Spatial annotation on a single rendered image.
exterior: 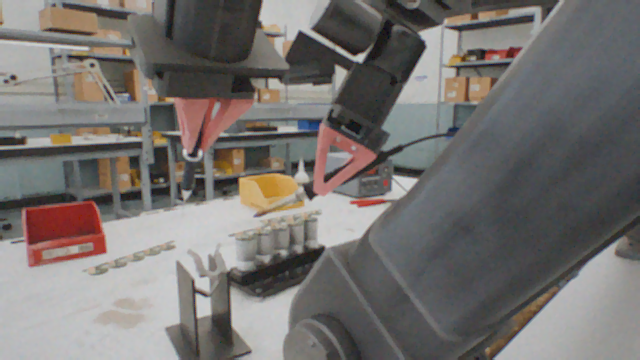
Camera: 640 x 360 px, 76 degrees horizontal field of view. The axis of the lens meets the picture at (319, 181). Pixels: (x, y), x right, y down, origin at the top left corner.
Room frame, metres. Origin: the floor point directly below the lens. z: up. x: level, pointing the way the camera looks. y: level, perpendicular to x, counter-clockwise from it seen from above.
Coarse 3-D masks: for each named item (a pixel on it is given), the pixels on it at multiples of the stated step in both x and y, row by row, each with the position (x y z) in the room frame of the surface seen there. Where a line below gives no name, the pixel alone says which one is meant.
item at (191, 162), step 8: (200, 136) 0.35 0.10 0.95; (200, 144) 0.35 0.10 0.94; (184, 152) 0.36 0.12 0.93; (192, 152) 0.35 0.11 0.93; (200, 152) 0.36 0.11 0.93; (192, 160) 0.36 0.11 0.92; (184, 168) 0.37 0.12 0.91; (192, 168) 0.36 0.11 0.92; (184, 176) 0.37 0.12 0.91; (192, 176) 0.37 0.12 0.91; (184, 184) 0.37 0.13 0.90; (192, 184) 0.38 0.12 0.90
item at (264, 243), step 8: (256, 240) 0.49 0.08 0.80; (264, 240) 0.49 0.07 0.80; (272, 240) 0.50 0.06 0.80; (256, 248) 0.49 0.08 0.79; (264, 248) 0.49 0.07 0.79; (272, 248) 0.50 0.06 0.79; (256, 256) 0.49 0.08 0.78; (264, 256) 0.49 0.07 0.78; (272, 256) 0.50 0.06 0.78; (256, 264) 0.50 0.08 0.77; (264, 264) 0.49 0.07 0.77
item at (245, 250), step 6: (252, 240) 0.48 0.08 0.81; (240, 246) 0.47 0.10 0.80; (246, 246) 0.47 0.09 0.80; (252, 246) 0.48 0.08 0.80; (240, 252) 0.47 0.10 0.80; (246, 252) 0.47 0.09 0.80; (252, 252) 0.48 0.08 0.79; (240, 258) 0.47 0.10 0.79; (246, 258) 0.47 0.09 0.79; (252, 258) 0.48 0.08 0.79; (240, 264) 0.47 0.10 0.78; (246, 264) 0.47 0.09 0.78; (252, 264) 0.48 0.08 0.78; (240, 270) 0.47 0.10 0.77; (246, 270) 0.47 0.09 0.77; (252, 270) 0.48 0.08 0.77
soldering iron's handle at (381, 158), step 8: (400, 144) 0.48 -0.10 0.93; (384, 152) 0.48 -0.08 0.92; (392, 152) 0.48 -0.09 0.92; (352, 160) 0.48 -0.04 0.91; (376, 160) 0.47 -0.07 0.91; (384, 160) 0.47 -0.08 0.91; (336, 168) 0.48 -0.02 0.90; (344, 168) 0.47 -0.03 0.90; (368, 168) 0.47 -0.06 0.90; (328, 176) 0.47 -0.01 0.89; (352, 176) 0.47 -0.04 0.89; (360, 176) 0.48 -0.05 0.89; (304, 184) 0.47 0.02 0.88; (312, 184) 0.47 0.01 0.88; (344, 184) 0.48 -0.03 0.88; (312, 192) 0.47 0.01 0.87
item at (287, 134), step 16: (288, 128) 3.99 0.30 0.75; (224, 144) 3.10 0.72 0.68; (240, 144) 3.20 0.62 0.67; (256, 144) 3.30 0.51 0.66; (288, 144) 4.32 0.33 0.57; (208, 160) 2.99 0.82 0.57; (288, 160) 4.32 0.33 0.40; (208, 176) 2.99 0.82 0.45; (288, 176) 4.31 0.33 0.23; (176, 192) 3.43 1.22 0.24; (208, 192) 2.99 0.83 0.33
